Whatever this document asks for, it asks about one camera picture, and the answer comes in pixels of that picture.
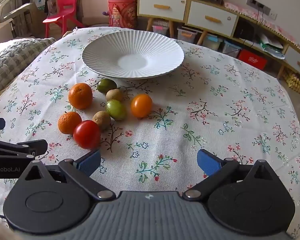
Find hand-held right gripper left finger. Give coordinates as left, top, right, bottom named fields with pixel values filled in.
left=17, top=149, right=116, bottom=201

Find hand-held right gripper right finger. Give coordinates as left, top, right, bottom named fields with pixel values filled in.
left=182, top=149, right=281, bottom=201

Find red tomato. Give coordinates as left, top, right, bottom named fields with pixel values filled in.
left=73, top=120, right=101, bottom=150

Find small orange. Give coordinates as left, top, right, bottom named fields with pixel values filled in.
left=58, top=111, right=82, bottom=135

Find light green fruit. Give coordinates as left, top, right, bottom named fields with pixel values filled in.
left=106, top=99, right=127, bottom=121

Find large orange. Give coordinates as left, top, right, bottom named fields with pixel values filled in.
left=68, top=83, right=93, bottom=110

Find small kiwi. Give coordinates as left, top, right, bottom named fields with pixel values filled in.
left=106, top=89, right=124, bottom=103

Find orange tomato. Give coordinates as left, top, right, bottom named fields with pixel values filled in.
left=131, top=94, right=153, bottom=118

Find white ribbed plate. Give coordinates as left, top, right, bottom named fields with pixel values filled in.
left=81, top=30, right=185, bottom=80

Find floral tablecloth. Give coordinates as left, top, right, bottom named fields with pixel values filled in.
left=0, top=26, right=300, bottom=238

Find brown kiwi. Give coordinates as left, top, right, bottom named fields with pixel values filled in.
left=92, top=110, right=112, bottom=130

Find grey knitted cushion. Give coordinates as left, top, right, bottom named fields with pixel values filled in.
left=0, top=37, right=56, bottom=100

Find dark green fruit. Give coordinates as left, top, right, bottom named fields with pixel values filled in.
left=97, top=78, right=118, bottom=93

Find red cardboard box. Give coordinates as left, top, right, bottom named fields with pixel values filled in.
left=238, top=49, right=268, bottom=70

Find white office chair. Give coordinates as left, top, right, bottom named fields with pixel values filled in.
left=0, top=0, right=34, bottom=30

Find clear box with blue lid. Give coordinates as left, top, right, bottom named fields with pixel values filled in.
left=222, top=41, right=242, bottom=58

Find pile of yellow items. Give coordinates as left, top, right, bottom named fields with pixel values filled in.
left=283, top=70, right=300, bottom=95

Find white box with blue lid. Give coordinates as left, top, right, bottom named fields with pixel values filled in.
left=206, top=35, right=225, bottom=51

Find clear box with orange latch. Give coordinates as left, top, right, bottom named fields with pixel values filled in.
left=177, top=27, right=203, bottom=42

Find white and green bags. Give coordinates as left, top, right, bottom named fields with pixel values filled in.
left=255, top=34, right=287, bottom=60

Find small white drawer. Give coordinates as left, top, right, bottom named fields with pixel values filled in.
left=284, top=46, right=300, bottom=80

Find pink plastic chair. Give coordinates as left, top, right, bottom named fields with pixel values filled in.
left=42, top=0, right=84, bottom=38

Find black device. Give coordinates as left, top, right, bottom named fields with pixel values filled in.
left=234, top=20, right=255, bottom=40

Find clear box with pink lid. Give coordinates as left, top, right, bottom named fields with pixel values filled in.
left=152, top=25, right=170, bottom=37

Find white drawer with grey knob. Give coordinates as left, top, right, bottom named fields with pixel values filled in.
left=187, top=1, right=238, bottom=37

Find long low wooden cabinet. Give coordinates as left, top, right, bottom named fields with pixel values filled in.
left=187, top=0, right=300, bottom=82

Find pink lace cloth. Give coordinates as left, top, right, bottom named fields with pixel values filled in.
left=224, top=2, right=300, bottom=53

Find red printed drum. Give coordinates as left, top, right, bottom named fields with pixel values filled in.
left=107, top=0, right=138, bottom=29

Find wooden shelf cabinet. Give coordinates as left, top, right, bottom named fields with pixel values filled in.
left=137, top=0, right=192, bottom=39

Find white drawer with round lock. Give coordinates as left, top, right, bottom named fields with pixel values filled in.
left=139, top=0, right=187, bottom=21

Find grey wall socket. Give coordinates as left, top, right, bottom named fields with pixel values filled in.
left=247, top=0, right=278, bottom=20

